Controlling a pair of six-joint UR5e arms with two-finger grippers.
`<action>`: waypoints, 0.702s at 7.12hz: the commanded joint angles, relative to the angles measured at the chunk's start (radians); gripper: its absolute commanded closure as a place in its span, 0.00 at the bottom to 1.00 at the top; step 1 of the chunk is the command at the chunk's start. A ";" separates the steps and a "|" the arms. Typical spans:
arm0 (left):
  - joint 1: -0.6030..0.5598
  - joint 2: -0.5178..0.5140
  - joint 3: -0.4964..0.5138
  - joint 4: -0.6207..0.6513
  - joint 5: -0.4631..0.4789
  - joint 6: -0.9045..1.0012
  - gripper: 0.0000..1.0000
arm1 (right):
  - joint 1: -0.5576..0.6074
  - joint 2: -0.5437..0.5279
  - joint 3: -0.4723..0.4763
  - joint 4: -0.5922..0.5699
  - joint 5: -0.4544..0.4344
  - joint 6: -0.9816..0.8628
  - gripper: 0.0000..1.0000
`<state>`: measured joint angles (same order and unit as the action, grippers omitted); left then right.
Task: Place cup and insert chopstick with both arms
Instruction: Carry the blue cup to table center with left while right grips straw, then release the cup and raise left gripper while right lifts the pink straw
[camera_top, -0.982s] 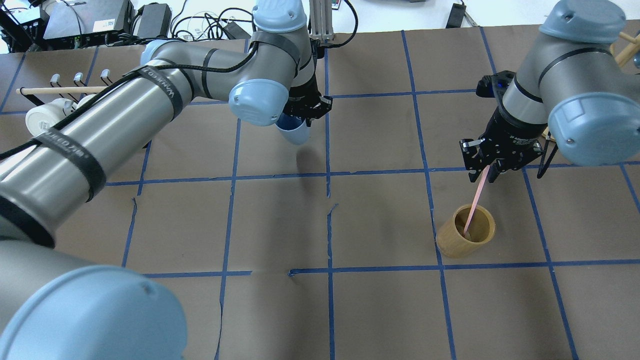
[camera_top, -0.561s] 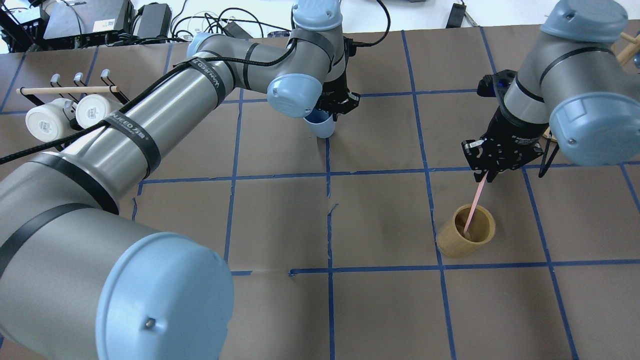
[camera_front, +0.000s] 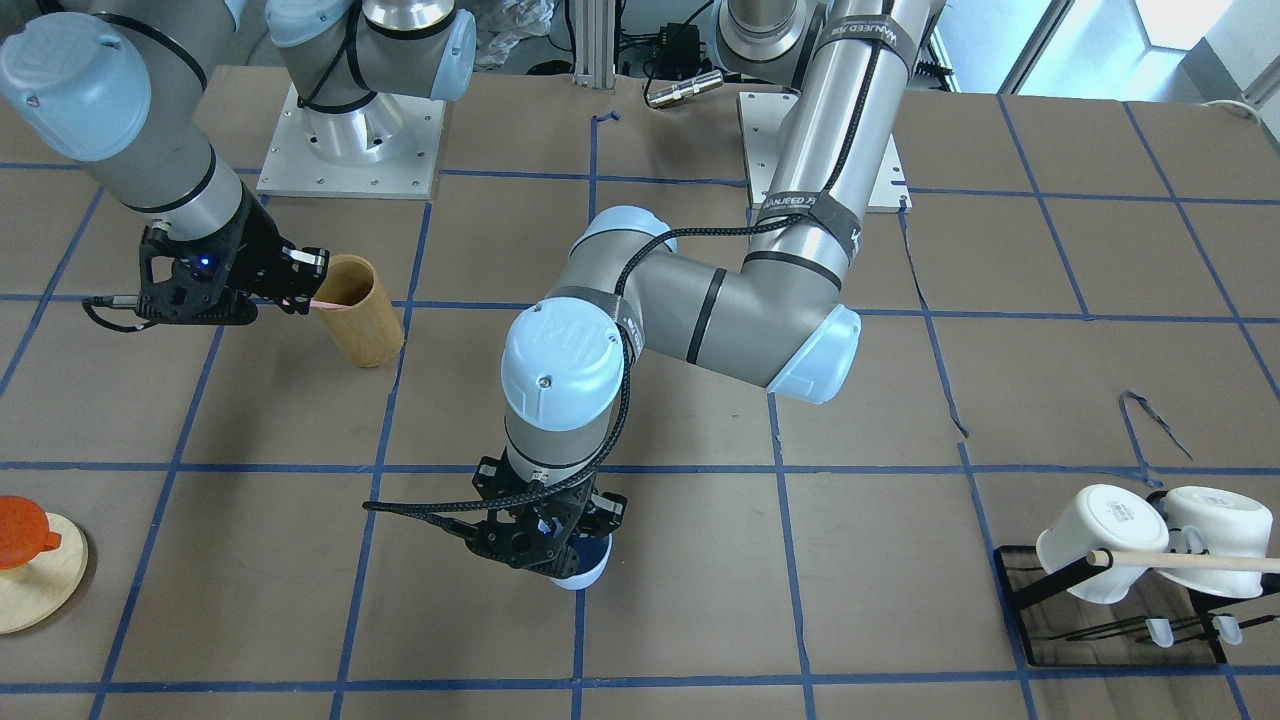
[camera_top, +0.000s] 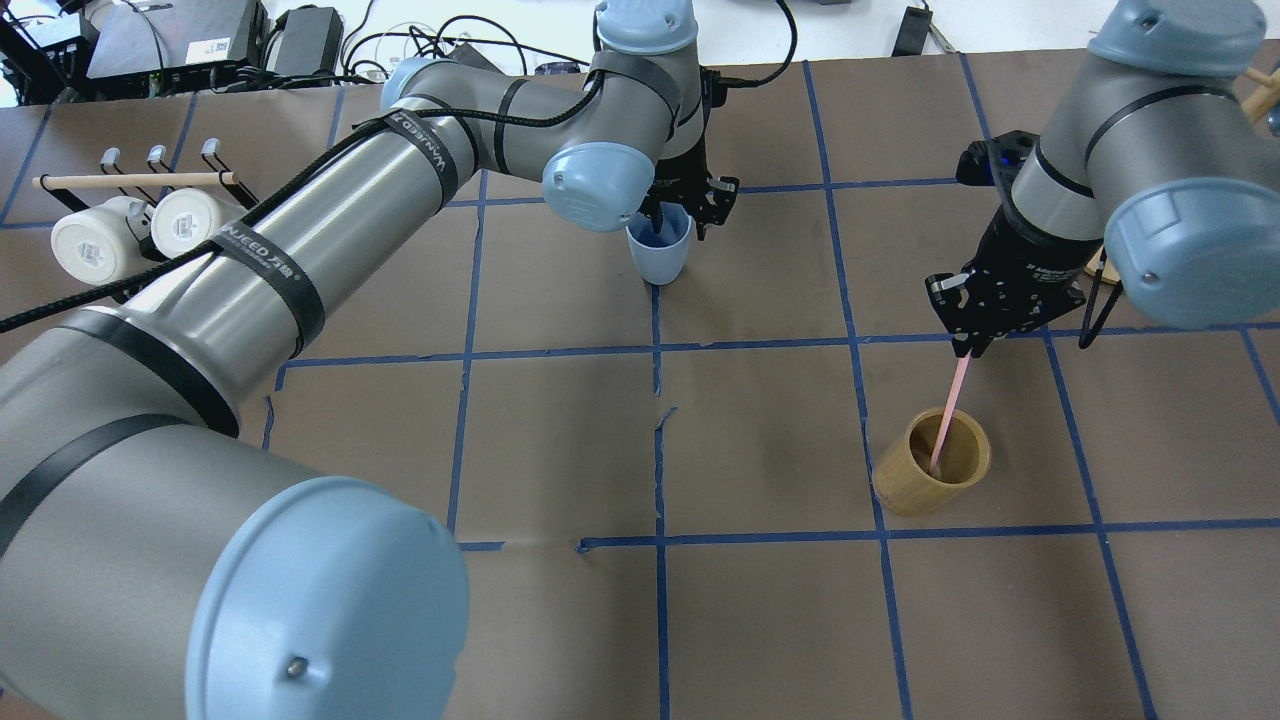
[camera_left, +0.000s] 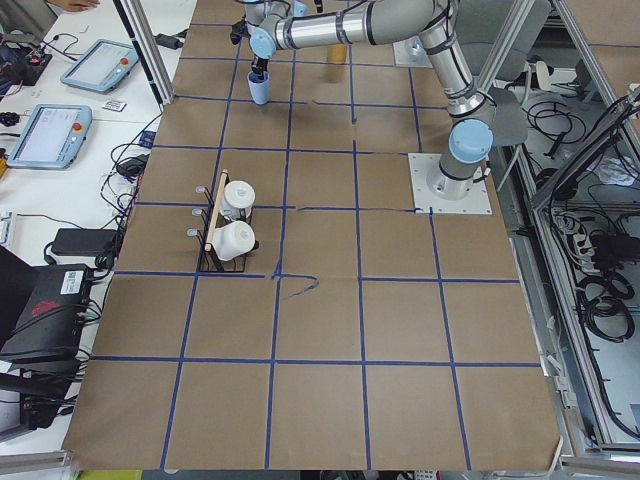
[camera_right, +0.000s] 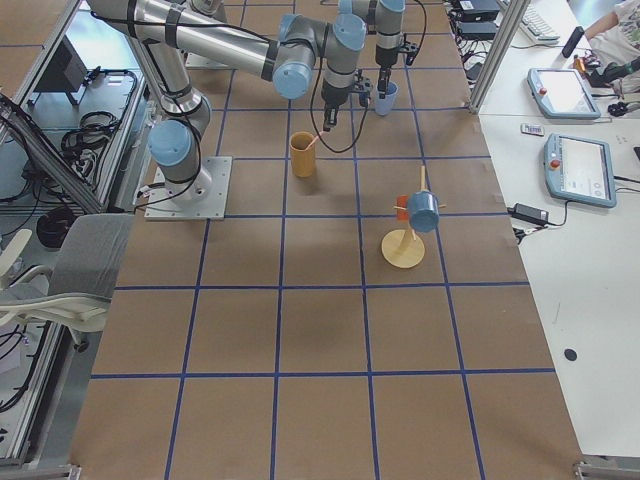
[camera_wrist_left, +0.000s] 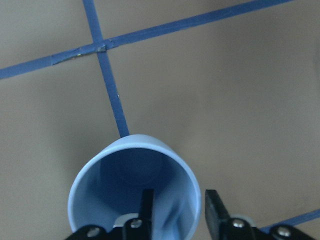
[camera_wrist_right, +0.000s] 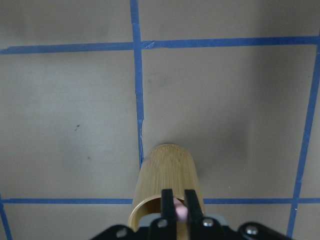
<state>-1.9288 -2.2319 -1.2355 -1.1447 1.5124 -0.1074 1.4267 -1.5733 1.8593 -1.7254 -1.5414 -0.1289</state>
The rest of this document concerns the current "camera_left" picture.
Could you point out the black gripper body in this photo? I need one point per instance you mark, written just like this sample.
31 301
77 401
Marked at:
258 64

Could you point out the light blue plastic cup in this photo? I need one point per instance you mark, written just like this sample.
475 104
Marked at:
259 87

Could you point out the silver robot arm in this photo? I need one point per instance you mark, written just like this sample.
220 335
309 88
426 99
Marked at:
408 26

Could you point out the bamboo wooden cup holder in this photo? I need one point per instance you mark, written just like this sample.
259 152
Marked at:
336 54

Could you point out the white mug on rack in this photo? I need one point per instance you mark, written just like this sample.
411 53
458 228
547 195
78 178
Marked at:
238 200
233 240

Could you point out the teach pendant tablet upper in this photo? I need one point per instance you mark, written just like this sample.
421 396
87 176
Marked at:
102 67

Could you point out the teach pendant tablet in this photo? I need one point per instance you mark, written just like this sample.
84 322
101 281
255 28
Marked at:
102 67
52 137

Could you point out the teach pendant tablet lower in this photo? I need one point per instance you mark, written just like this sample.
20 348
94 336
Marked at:
52 137

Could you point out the black power adapter brick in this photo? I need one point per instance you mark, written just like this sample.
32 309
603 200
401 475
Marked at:
82 242

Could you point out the black computer box red logo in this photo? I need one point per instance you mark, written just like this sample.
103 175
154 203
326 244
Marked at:
42 313

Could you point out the aluminium frame post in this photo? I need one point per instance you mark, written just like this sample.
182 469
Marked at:
137 27

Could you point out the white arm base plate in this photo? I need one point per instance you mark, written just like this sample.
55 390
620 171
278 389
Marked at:
435 193
410 53

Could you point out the black wire mug rack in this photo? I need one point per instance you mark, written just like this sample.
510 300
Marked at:
208 261

